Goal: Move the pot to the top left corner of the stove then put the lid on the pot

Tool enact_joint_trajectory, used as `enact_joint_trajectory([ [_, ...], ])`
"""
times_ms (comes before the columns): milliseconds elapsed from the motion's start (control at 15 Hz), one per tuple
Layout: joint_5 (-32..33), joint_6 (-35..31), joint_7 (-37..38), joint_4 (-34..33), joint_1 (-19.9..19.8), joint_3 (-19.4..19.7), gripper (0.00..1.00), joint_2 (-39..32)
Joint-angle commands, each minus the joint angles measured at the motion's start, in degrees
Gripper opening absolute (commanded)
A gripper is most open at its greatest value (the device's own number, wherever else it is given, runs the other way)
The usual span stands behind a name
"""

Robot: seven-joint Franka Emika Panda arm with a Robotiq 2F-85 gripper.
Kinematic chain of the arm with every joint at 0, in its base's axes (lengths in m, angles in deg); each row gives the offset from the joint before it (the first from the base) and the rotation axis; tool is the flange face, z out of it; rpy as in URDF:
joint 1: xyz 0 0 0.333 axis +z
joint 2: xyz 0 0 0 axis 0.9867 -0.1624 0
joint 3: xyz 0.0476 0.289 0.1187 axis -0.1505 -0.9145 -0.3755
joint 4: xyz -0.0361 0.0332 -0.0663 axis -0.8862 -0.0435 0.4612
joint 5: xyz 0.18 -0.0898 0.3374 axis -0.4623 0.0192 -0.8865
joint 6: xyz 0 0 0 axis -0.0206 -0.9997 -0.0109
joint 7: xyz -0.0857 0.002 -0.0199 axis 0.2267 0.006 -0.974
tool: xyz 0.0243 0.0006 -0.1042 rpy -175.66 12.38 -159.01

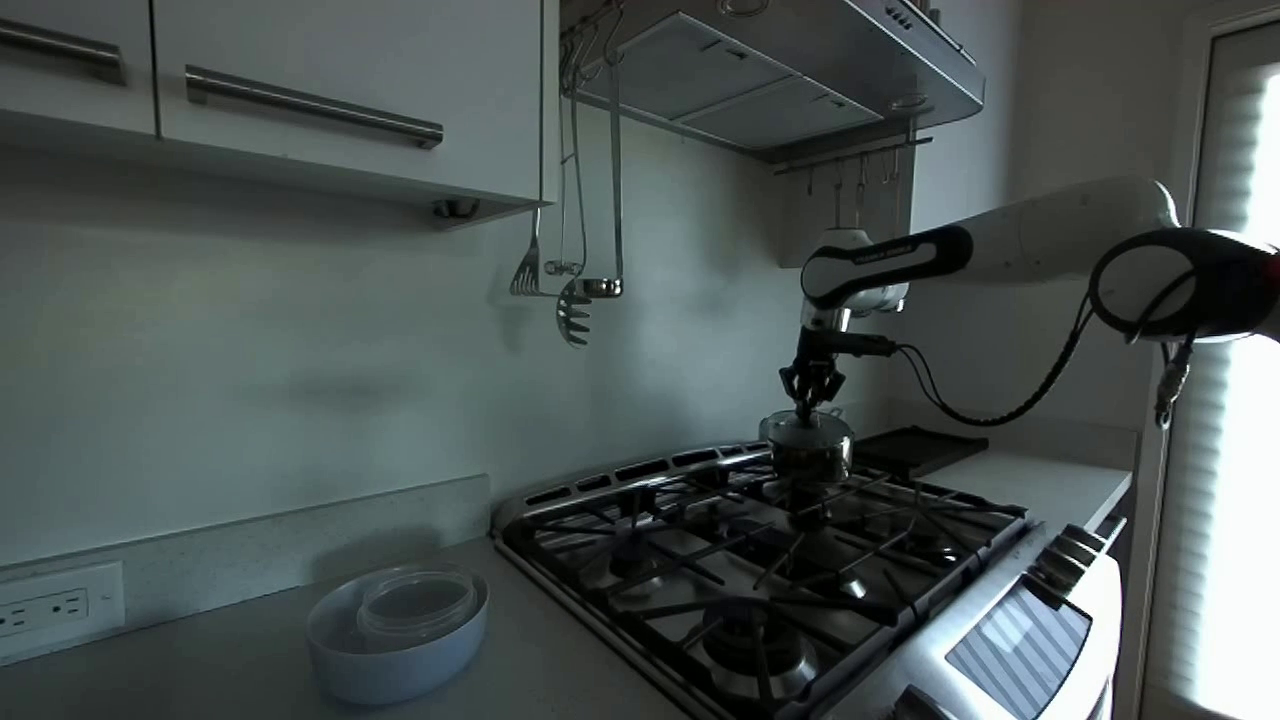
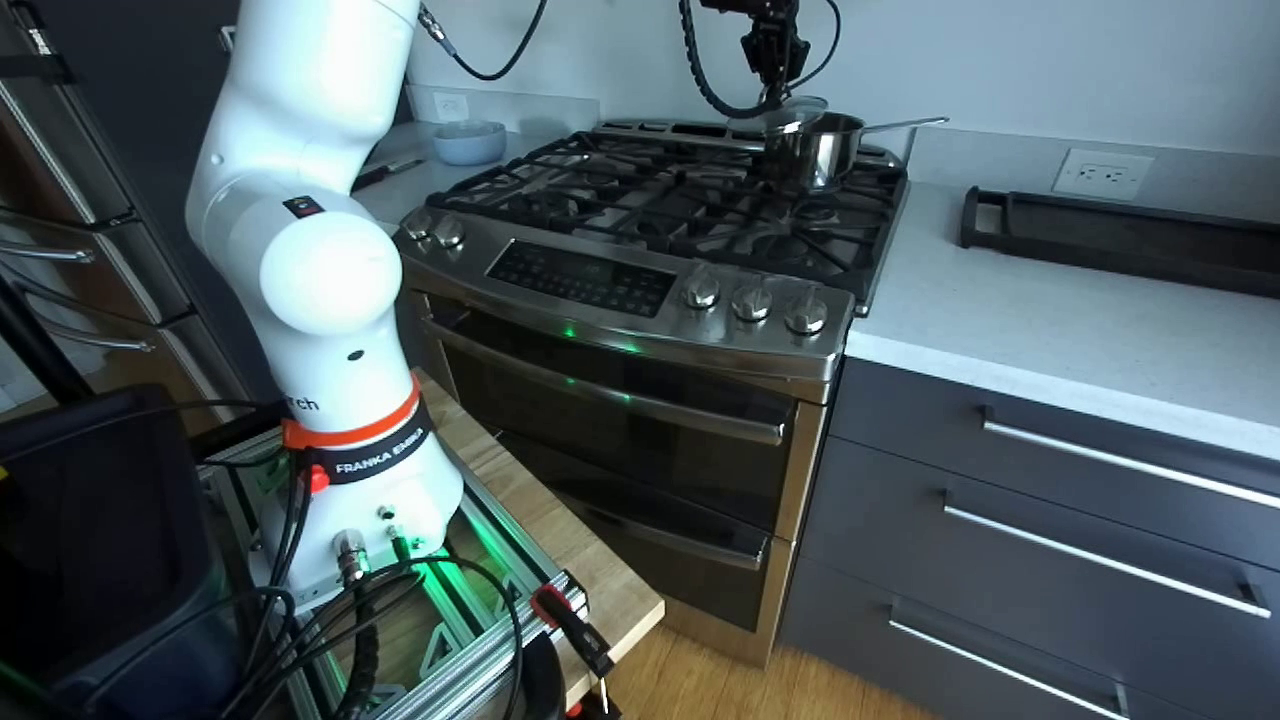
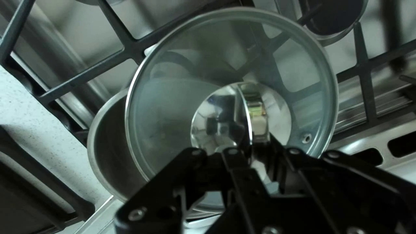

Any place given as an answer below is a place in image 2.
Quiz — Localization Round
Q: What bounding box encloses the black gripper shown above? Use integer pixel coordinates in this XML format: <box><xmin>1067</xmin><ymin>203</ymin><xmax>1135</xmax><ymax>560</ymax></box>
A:
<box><xmin>737</xmin><ymin>0</ymin><xmax>817</xmax><ymax>113</ymax></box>

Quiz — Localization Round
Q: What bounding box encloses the glass lid with steel handle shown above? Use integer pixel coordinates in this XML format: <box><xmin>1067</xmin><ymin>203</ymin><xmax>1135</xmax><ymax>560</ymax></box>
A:
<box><xmin>762</xmin><ymin>101</ymin><xmax>850</xmax><ymax>140</ymax></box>

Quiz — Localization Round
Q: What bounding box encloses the stainless steel pot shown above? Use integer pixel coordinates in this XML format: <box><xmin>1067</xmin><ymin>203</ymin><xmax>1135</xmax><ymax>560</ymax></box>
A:
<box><xmin>762</xmin><ymin>108</ymin><xmax>958</xmax><ymax>193</ymax></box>

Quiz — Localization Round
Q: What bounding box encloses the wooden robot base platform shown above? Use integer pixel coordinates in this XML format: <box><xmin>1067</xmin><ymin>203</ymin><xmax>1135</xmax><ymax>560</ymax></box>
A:
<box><xmin>414</xmin><ymin>375</ymin><xmax>668</xmax><ymax>704</ymax></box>

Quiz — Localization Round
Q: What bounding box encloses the large round white dish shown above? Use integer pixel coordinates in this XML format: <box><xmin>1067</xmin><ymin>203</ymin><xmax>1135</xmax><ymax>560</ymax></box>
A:
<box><xmin>423</xmin><ymin>117</ymin><xmax>512</xmax><ymax>173</ymax></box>

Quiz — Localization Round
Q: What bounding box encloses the black griddle tray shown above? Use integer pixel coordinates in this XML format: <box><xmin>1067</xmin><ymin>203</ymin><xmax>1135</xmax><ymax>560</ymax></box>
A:
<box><xmin>951</xmin><ymin>185</ymin><xmax>1280</xmax><ymax>302</ymax></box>

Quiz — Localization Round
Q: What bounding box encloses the red and black clamp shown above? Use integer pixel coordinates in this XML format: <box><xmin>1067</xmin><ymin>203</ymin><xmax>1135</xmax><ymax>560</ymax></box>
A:
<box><xmin>529</xmin><ymin>577</ymin><xmax>623</xmax><ymax>720</ymax></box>

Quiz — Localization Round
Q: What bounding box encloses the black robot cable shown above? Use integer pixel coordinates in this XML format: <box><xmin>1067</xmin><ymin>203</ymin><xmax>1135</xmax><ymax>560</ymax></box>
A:
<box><xmin>673</xmin><ymin>0</ymin><xmax>850</xmax><ymax>124</ymax></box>

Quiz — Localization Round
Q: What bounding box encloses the black handled knife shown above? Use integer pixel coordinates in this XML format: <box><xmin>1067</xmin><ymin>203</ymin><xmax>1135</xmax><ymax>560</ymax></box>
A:
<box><xmin>349</xmin><ymin>148</ymin><xmax>433</xmax><ymax>193</ymax></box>

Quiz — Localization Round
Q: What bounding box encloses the dark grey drawer silver handle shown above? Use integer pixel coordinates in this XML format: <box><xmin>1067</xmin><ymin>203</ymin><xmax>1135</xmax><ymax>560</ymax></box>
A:
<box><xmin>819</xmin><ymin>357</ymin><xmax>1280</xmax><ymax>577</ymax></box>
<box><xmin>777</xmin><ymin>555</ymin><xmax>1152</xmax><ymax>720</ymax></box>
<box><xmin>797</xmin><ymin>438</ymin><xmax>1280</xmax><ymax>720</ymax></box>

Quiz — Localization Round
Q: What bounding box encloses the metal wire shelf rack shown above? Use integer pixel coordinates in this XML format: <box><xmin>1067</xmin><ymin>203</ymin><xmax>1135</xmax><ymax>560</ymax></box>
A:
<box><xmin>0</xmin><ymin>0</ymin><xmax>265</xmax><ymax>418</ymax></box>

